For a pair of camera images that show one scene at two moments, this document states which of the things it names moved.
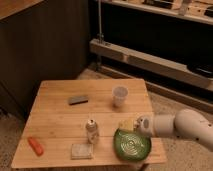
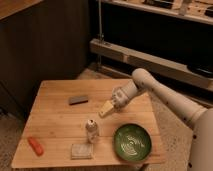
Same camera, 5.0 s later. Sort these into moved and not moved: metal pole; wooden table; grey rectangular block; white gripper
Moved: white gripper
Not moved: wooden table; grey rectangular block; metal pole
